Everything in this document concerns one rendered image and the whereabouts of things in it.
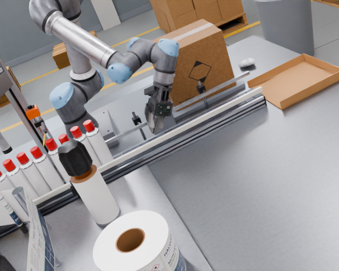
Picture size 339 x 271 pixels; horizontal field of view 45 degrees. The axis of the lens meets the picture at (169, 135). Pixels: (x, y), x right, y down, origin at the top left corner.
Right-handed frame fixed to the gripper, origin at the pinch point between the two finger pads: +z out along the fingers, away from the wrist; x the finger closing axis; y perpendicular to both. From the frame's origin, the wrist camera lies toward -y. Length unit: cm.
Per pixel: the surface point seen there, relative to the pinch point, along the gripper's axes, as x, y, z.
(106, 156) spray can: -17.9, 2.2, 10.5
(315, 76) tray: 68, 3, -27
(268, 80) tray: 55, -11, -20
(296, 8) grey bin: 163, -146, -45
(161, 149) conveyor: 2.6, 5.9, 5.9
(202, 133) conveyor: 18.7, 5.9, -1.4
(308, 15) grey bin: 179, -149, -41
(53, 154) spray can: -37.6, 2.1, 9.7
